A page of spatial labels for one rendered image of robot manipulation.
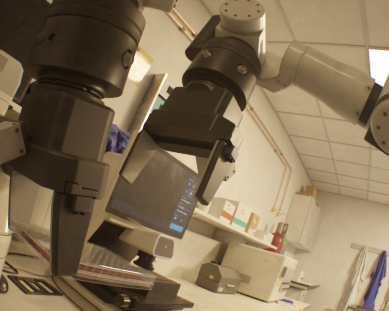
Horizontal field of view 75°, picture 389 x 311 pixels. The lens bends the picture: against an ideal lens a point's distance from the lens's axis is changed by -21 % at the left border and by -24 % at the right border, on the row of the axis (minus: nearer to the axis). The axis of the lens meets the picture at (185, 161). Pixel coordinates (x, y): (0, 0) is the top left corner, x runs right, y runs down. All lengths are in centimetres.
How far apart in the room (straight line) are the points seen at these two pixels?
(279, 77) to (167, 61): 164
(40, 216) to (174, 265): 115
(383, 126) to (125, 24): 28
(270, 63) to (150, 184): 69
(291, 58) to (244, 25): 7
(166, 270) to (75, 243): 199
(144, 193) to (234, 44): 74
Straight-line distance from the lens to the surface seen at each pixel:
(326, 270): 596
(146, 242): 102
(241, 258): 260
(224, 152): 31
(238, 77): 37
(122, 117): 178
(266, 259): 253
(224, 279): 225
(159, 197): 110
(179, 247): 221
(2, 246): 51
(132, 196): 101
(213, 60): 37
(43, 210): 143
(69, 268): 22
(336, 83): 39
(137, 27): 24
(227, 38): 40
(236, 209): 247
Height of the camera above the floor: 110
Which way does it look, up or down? 12 degrees up
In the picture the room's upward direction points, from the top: 21 degrees clockwise
